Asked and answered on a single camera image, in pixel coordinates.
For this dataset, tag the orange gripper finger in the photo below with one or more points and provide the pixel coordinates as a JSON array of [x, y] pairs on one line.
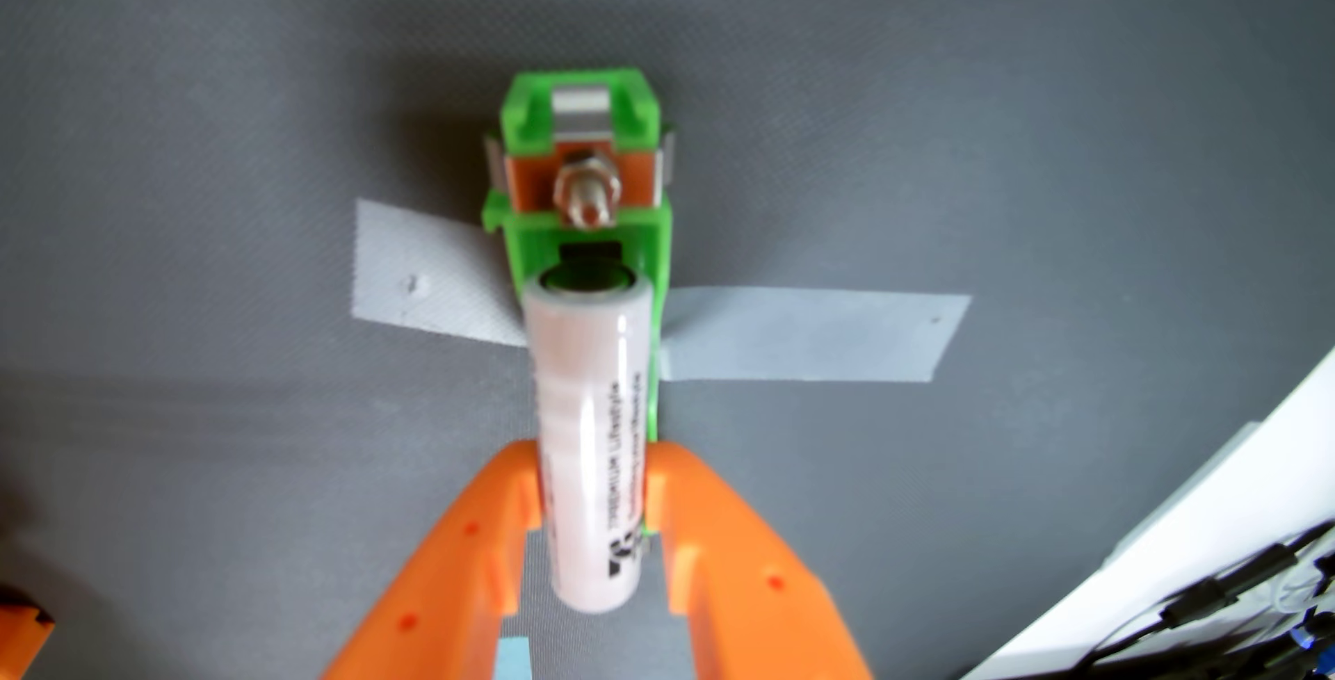
[[448, 586], [751, 591]]

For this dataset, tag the white cylindrical battery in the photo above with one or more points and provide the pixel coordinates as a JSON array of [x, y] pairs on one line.
[[584, 430]]

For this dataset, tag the orange robot base part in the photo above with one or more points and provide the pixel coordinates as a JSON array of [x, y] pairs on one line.
[[19, 638]]

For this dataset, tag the green battery holder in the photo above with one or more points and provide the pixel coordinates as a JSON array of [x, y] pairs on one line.
[[521, 237]]

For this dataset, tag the light blue tape marker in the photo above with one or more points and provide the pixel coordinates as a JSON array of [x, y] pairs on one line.
[[513, 661]]

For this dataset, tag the grey tape strip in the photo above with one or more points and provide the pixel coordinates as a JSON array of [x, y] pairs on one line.
[[814, 336]]

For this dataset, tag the dark grey mat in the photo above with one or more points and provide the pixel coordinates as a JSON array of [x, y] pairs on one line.
[[209, 451]]

